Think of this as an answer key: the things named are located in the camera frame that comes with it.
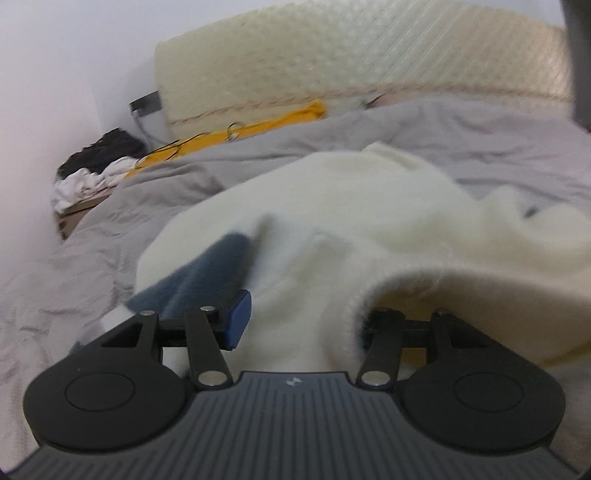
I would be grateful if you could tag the white clothes pile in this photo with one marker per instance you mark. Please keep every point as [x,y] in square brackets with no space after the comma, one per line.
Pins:
[74,184]

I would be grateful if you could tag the yellow cloth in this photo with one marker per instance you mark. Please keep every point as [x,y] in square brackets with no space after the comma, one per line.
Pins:
[207,138]

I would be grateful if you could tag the grey bed sheet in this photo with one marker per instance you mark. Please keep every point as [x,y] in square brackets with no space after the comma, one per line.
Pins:
[277,143]

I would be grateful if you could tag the wooden nightstand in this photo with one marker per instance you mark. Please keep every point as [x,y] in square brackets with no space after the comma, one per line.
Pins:
[69,219]

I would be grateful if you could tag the black clothes pile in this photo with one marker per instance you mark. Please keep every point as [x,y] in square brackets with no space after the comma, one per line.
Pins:
[106,147]

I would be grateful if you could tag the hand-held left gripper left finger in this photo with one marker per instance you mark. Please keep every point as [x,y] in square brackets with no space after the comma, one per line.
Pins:
[238,318]

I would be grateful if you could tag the black wall socket plate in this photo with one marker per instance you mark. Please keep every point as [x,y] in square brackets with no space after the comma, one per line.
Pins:
[147,102]

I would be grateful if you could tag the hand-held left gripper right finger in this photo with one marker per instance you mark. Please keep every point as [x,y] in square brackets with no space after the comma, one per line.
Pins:
[385,332]

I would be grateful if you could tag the cream quilted headboard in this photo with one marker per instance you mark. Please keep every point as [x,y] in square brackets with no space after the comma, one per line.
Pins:
[323,55]

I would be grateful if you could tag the white sweater with blue stripes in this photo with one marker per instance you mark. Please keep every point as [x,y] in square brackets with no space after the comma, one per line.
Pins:
[369,221]

